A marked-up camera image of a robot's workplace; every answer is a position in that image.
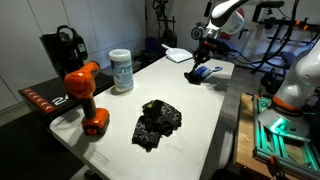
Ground large black patterned glove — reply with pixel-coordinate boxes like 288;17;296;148
132;100;182;151

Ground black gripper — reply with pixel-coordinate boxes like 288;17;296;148
193;41;218;70

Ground white wipes canister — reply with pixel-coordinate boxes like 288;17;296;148
109;49;134;92

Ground black cable bundle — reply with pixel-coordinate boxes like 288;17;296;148
226;0;320;66

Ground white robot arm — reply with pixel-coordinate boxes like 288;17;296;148
206;0;320;117

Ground white dustpan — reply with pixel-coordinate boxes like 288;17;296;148
162;44;193;63

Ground blue white cleaning brush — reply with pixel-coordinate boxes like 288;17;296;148
194;66;222;80

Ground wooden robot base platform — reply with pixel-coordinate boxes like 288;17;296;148
233;93;272;180

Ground exercise bike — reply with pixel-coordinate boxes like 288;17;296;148
145;0;177;54

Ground orange cordless drill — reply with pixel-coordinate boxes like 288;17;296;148
64;62;109;136

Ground green lit aluminium frame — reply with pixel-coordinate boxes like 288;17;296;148
252;97;320;180

